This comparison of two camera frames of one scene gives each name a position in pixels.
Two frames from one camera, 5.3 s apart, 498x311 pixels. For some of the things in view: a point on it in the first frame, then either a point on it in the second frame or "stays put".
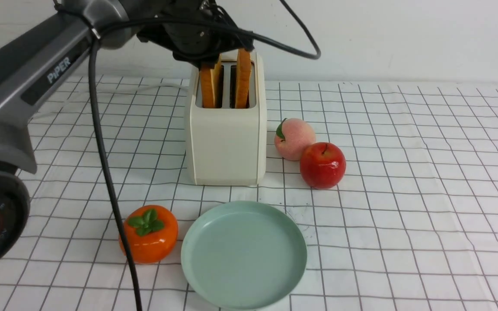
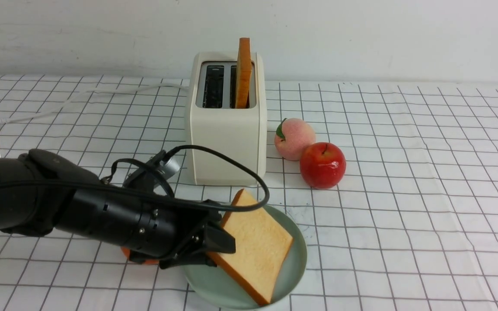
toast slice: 210,78 to 262,246
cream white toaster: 228,146 stays put
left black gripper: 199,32 to 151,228
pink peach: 292,134 stays put
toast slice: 243,78 stays put
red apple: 323,165 stays put
